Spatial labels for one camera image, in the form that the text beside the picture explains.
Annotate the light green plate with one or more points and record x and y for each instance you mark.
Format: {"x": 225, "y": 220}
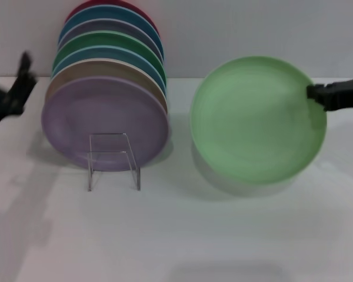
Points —
{"x": 253, "y": 123}

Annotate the beige plate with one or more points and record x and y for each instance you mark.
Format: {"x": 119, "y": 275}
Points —
{"x": 91, "y": 69}

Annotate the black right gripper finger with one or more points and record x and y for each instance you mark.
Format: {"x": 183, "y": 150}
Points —
{"x": 341, "y": 102}
{"x": 335, "y": 88}

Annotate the deep blue plate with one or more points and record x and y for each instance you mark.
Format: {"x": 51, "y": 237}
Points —
{"x": 85, "y": 16}

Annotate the dark green plate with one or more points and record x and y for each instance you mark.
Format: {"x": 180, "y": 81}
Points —
{"x": 106, "y": 38}

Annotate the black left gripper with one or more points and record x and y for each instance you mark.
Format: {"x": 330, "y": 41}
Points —
{"x": 19, "y": 94}

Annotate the light blue plate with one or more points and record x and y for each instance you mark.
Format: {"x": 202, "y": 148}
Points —
{"x": 106, "y": 52}

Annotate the grey lavender plate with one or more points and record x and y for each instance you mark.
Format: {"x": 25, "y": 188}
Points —
{"x": 106, "y": 25}

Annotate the crimson red plate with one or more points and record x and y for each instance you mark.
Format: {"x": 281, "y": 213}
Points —
{"x": 85, "y": 4}

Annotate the lilac plate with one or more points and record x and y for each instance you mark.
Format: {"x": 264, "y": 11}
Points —
{"x": 106, "y": 108}

